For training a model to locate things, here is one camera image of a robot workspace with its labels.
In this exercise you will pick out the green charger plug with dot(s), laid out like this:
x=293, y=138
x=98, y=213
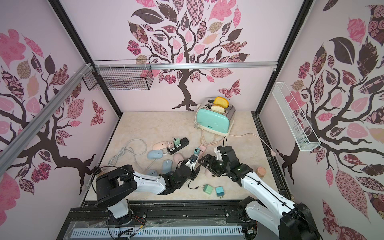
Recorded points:
x=208, y=189

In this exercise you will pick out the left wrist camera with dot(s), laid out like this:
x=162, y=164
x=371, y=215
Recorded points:
x=191, y=163

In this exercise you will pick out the blue mouse middle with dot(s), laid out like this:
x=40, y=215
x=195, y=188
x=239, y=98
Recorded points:
x=167, y=166

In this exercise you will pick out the blue mouse top left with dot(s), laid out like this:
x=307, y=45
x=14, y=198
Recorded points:
x=155, y=154

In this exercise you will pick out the black power strip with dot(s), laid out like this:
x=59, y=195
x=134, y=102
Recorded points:
x=173, y=149

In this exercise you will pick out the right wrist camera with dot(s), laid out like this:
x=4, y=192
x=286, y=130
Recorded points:
x=218, y=154

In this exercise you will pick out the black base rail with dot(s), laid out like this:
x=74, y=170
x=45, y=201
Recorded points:
x=170, y=214

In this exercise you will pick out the round clear coaster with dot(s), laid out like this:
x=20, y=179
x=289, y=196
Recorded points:
x=261, y=172

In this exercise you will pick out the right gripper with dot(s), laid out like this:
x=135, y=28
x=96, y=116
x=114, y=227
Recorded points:
x=214, y=162

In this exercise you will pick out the white slotted cable duct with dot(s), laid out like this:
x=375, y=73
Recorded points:
x=155, y=232

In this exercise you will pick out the blue mouse bottom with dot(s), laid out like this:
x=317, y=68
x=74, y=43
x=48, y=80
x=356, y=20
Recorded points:
x=152, y=172

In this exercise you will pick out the teal charger plug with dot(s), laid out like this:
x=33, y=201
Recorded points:
x=220, y=192
x=197, y=151

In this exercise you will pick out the blue mouse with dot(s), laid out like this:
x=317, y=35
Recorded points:
x=152, y=172
x=155, y=154
x=167, y=166

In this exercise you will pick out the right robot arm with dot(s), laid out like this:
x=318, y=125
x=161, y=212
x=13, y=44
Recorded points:
x=288, y=220

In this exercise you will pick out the pink mouse right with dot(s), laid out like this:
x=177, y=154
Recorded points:
x=208, y=174

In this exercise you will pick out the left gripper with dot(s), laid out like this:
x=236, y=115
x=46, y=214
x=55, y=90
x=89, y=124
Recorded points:
x=195, y=173

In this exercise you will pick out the black wire basket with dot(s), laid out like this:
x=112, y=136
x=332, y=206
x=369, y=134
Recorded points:
x=130, y=75

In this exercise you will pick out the pink mouse middle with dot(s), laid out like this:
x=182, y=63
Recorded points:
x=177, y=157

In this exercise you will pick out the mint green toaster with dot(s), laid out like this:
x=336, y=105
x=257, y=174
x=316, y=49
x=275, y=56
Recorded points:
x=210, y=121

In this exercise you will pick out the pink mouse top left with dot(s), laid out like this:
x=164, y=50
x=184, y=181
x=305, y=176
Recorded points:
x=161, y=145

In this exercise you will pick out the pink mouse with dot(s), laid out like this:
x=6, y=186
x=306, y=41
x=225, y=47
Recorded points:
x=177, y=157
x=161, y=145
x=208, y=174

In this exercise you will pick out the yellow toast slice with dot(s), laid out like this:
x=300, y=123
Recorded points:
x=219, y=101

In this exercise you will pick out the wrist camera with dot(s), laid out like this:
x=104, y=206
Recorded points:
x=191, y=163
x=218, y=154

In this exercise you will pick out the pale toast slice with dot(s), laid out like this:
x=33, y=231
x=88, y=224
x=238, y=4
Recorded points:
x=218, y=109

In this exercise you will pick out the pink power strip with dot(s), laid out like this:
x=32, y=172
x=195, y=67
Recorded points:
x=202, y=148

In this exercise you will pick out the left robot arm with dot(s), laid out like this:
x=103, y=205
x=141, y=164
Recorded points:
x=112, y=188

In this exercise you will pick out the green plug on black strip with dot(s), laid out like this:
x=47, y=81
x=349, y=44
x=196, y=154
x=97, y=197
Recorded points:
x=177, y=141

